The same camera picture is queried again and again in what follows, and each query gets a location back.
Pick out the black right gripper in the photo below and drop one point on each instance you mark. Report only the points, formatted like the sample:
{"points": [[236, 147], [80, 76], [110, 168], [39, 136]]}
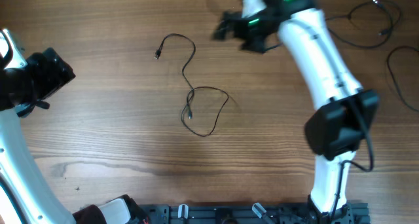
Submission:
{"points": [[227, 25]]}

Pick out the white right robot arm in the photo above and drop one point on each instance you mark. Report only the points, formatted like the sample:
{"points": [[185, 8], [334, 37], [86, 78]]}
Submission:
{"points": [[344, 110]]}

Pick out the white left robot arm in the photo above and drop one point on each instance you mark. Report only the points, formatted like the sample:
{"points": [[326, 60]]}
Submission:
{"points": [[25, 194]]}

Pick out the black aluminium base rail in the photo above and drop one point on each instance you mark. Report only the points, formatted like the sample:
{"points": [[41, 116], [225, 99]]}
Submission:
{"points": [[282, 214]]}

